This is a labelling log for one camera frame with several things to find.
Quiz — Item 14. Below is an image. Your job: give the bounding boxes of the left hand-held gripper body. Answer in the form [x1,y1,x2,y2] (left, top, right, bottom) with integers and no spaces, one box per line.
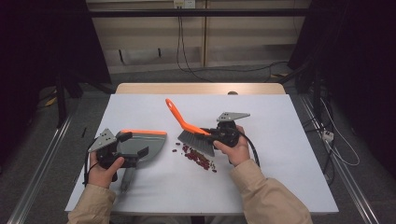
[87,127,140,171]

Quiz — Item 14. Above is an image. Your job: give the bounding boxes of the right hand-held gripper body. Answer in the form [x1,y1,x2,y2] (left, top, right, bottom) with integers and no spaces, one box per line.
[201,111,251,149]

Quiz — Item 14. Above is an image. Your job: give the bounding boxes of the grey dustpan with orange edge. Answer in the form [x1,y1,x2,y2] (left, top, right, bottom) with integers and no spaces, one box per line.
[116,129,168,194]

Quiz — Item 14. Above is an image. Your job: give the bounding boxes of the orange brush with grey bristles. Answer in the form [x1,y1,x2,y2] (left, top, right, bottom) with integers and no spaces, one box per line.
[164,98,217,158]

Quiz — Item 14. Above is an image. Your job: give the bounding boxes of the red kidney beans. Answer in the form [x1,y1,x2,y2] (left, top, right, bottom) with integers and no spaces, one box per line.
[172,142,218,174]

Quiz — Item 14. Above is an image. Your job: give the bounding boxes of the small green mung beans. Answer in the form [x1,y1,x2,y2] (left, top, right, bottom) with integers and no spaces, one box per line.
[205,158,218,172]

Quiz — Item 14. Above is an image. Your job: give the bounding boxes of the person's right hand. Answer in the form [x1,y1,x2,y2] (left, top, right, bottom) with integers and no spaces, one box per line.
[213,124,251,168]

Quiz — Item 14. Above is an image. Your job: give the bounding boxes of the person's left hand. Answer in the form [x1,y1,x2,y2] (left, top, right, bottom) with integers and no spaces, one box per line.
[88,150,125,189]

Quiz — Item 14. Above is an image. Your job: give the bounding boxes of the wooden table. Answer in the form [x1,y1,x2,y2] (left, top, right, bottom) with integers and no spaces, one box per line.
[115,82,287,95]

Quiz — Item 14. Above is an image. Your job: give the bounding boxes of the black metal stand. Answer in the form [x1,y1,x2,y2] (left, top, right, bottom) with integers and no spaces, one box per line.
[312,70,322,119]
[55,74,68,129]

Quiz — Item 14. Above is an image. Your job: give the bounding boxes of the white table cover board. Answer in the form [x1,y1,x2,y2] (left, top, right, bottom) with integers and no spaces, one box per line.
[64,93,340,216]

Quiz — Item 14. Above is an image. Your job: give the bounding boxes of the white power adapter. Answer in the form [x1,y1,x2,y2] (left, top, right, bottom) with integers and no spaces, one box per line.
[321,130,335,143]

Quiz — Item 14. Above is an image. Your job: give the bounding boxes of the black curtain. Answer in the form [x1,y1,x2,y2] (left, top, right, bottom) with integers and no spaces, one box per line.
[0,0,111,157]
[288,0,396,169]

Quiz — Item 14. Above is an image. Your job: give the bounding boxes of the left hand-held gripper cable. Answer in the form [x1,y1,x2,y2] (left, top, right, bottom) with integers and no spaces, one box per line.
[81,139,98,188]

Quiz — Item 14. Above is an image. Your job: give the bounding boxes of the hand-held gripper cable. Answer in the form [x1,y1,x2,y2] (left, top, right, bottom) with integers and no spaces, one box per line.
[237,132,262,168]
[81,139,98,188]

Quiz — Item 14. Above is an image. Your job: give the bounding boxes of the right hand-held gripper cable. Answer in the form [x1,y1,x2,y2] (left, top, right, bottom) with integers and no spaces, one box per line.
[237,132,262,168]

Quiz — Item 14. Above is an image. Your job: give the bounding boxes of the metal floor rail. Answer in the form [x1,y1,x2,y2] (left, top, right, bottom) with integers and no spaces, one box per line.
[299,93,380,224]
[7,114,75,224]

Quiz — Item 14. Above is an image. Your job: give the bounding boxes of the black socket cable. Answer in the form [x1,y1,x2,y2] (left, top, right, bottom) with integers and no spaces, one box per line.
[176,7,216,83]
[179,7,289,75]

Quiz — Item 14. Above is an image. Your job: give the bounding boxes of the beige vertical wall strip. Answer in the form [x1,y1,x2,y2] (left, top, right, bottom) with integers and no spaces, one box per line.
[201,0,208,68]

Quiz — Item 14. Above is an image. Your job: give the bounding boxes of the dark horizontal rail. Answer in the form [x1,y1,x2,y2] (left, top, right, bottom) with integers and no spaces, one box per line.
[88,8,312,18]

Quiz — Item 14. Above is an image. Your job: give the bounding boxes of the white floor cable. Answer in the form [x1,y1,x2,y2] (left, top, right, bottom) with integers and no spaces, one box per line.
[319,97,361,167]

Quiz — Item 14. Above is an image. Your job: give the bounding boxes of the white wall socket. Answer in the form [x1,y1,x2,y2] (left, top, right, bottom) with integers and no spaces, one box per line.
[173,0,196,9]

